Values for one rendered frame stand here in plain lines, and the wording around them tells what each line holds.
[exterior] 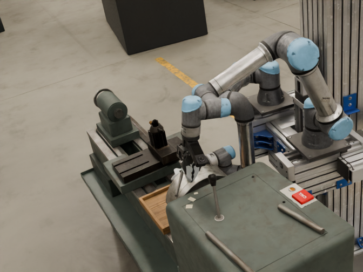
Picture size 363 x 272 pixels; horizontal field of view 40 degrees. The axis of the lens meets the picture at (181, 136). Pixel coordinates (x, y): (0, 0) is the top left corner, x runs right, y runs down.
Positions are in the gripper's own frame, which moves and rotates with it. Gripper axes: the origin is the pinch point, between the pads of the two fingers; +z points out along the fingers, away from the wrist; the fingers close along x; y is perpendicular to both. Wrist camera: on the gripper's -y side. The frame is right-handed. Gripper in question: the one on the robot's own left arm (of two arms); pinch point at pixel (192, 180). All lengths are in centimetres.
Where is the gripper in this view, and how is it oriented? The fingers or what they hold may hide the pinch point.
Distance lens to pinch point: 202.1
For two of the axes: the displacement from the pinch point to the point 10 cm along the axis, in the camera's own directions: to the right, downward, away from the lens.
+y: -4.6, -4.0, 7.9
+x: -8.9, 1.9, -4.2
